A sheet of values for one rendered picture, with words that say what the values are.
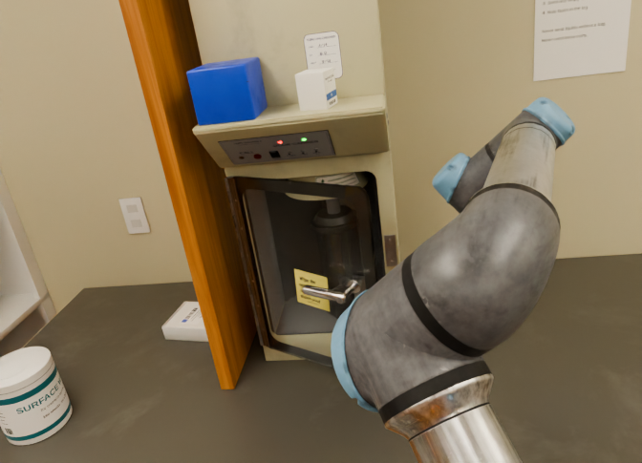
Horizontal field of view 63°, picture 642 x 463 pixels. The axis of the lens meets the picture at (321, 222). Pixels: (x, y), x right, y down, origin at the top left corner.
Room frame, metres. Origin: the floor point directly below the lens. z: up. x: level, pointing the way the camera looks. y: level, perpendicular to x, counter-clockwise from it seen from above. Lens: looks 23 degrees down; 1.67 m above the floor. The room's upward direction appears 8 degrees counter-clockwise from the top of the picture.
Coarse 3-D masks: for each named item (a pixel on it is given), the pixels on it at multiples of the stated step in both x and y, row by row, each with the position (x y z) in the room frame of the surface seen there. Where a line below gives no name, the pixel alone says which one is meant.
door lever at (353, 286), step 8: (352, 280) 0.82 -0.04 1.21; (304, 288) 0.82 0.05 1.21; (312, 288) 0.81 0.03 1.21; (320, 288) 0.81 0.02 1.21; (352, 288) 0.80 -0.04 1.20; (312, 296) 0.81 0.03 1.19; (320, 296) 0.80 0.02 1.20; (328, 296) 0.79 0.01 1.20; (336, 296) 0.78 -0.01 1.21; (344, 296) 0.78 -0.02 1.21
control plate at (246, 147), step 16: (224, 144) 0.89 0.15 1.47; (240, 144) 0.89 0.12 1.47; (256, 144) 0.89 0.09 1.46; (272, 144) 0.89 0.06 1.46; (288, 144) 0.89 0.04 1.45; (304, 144) 0.89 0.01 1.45; (320, 144) 0.89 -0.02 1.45; (240, 160) 0.94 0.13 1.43; (256, 160) 0.94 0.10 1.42; (272, 160) 0.93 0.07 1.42
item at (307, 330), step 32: (256, 192) 0.93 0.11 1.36; (288, 192) 0.89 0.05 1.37; (320, 192) 0.84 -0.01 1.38; (352, 192) 0.81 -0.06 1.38; (256, 224) 0.94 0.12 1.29; (288, 224) 0.89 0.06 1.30; (320, 224) 0.85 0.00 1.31; (352, 224) 0.81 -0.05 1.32; (256, 256) 0.95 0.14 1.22; (288, 256) 0.90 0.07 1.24; (320, 256) 0.86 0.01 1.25; (352, 256) 0.81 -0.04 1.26; (288, 288) 0.91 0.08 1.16; (288, 320) 0.92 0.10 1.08; (320, 320) 0.87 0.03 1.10; (288, 352) 0.93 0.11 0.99; (320, 352) 0.88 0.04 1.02
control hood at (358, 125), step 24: (360, 96) 0.93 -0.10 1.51; (384, 96) 0.91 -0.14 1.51; (264, 120) 0.85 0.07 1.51; (288, 120) 0.84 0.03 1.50; (312, 120) 0.84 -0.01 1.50; (336, 120) 0.84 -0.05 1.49; (360, 120) 0.84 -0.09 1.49; (384, 120) 0.84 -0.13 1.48; (216, 144) 0.90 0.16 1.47; (336, 144) 0.89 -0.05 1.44; (360, 144) 0.89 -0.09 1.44; (384, 144) 0.89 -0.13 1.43
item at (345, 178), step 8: (312, 176) 0.99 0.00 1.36; (320, 176) 0.98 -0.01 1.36; (328, 176) 0.98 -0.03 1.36; (336, 176) 0.98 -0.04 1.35; (344, 176) 0.99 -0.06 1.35; (352, 176) 1.00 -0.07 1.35; (360, 176) 1.01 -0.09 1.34; (344, 184) 0.98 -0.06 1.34; (352, 184) 0.99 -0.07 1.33; (360, 184) 1.00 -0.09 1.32
